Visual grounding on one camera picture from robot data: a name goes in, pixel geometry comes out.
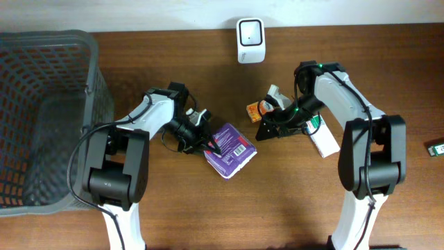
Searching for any orange small box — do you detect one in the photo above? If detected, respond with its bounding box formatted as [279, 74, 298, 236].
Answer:
[246, 101, 272, 123]

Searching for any purple sanitary pad pack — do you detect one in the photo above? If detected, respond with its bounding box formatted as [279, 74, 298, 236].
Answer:
[204, 123, 257, 179]

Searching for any white green medicine box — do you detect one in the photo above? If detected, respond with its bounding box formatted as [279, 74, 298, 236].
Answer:
[305, 115, 340, 158]

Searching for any green gum pack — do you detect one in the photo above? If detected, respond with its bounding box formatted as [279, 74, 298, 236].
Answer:
[427, 143, 444, 157]

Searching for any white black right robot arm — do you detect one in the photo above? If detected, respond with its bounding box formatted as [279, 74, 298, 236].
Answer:
[255, 60, 407, 249]

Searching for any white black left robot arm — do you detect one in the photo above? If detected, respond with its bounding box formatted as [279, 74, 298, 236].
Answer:
[67, 82, 221, 249]

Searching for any white barcode scanner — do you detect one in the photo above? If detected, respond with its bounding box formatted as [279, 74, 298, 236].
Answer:
[236, 17, 266, 64]

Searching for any grey plastic mesh basket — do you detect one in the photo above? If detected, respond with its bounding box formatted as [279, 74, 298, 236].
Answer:
[1, 30, 114, 217]

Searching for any black right camera cable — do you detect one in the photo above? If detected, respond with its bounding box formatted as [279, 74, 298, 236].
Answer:
[257, 99, 322, 137]

